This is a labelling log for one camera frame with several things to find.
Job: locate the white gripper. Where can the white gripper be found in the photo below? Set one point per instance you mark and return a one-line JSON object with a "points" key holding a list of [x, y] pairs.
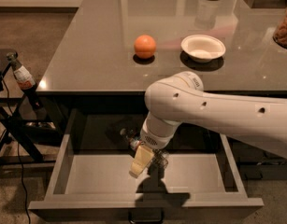
{"points": [[154, 140]]}

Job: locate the clear plastic water bottle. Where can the clear plastic water bottle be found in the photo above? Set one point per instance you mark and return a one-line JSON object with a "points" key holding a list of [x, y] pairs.
{"points": [[134, 141]]}

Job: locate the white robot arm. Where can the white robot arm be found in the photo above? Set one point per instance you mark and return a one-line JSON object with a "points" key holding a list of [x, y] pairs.
{"points": [[257, 121]]}

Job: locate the open grey top drawer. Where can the open grey top drawer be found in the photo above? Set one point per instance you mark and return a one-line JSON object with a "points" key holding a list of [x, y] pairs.
{"points": [[91, 178]]}

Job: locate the dark glass soda bottle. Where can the dark glass soda bottle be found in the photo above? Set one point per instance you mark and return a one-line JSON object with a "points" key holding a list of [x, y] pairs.
{"points": [[27, 84]]}

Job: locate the orange fruit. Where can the orange fruit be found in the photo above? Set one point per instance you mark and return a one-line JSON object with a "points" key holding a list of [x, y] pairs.
{"points": [[144, 47]]}

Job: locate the black side table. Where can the black side table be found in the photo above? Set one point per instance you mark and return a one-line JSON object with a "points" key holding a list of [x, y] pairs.
{"points": [[27, 127]]}

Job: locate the white paper bowl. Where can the white paper bowl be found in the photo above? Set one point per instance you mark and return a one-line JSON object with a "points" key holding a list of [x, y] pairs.
{"points": [[203, 48]]}

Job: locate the metal drawer handle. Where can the metal drawer handle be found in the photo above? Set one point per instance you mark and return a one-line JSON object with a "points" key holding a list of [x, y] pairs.
{"points": [[146, 217]]}

